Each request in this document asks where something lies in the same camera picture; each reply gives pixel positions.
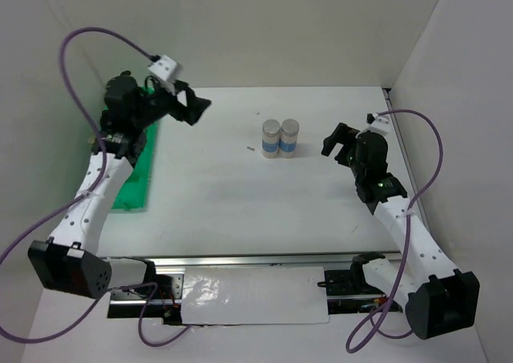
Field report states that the purple cable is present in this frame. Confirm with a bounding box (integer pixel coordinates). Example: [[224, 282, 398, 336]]
[[345, 108, 445, 354], [0, 26, 161, 344]]

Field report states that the silver lid salt jar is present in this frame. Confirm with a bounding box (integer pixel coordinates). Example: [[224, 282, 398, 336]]
[[279, 119, 300, 158], [261, 119, 281, 159]]

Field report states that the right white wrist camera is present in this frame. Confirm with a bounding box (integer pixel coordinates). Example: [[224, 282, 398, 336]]
[[364, 113, 393, 136]]

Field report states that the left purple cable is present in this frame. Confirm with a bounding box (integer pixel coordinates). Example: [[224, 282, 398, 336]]
[[0, 26, 161, 344]]

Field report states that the white plastic sheet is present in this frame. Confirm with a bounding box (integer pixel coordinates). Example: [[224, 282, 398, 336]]
[[180, 267, 329, 325]]

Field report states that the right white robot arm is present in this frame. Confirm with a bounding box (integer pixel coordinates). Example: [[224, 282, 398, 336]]
[[321, 119, 480, 340]]

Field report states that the aluminium rail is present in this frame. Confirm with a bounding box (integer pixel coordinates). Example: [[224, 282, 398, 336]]
[[107, 252, 365, 268]]

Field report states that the green plastic compartment tray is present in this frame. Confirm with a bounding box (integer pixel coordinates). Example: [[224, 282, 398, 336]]
[[110, 86, 162, 212]]

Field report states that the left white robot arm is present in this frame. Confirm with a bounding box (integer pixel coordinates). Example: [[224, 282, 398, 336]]
[[28, 71, 212, 299]]

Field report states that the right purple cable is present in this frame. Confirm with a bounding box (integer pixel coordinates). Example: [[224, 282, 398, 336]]
[[345, 108, 445, 354]]

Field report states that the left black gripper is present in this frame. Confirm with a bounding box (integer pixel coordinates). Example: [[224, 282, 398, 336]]
[[131, 79, 209, 129]]

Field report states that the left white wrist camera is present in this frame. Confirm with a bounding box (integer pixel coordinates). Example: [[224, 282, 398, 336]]
[[148, 55, 183, 95]]

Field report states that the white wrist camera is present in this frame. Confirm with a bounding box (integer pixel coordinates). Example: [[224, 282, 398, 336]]
[[148, 55, 183, 95], [364, 113, 393, 136]]

